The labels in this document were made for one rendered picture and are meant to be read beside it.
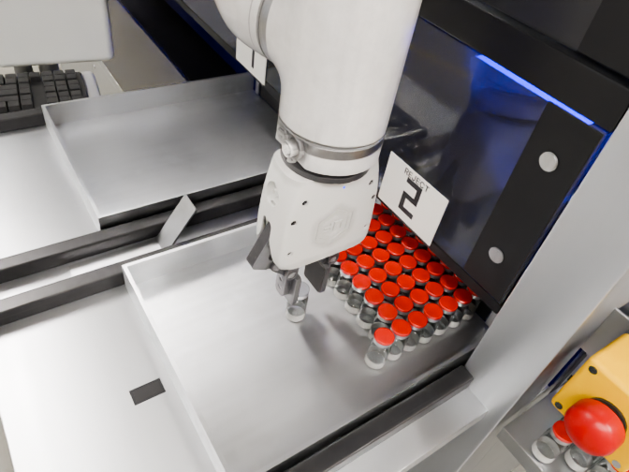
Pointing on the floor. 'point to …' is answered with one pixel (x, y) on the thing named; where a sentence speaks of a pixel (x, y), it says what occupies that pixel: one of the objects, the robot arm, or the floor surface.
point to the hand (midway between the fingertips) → (302, 275)
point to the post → (550, 305)
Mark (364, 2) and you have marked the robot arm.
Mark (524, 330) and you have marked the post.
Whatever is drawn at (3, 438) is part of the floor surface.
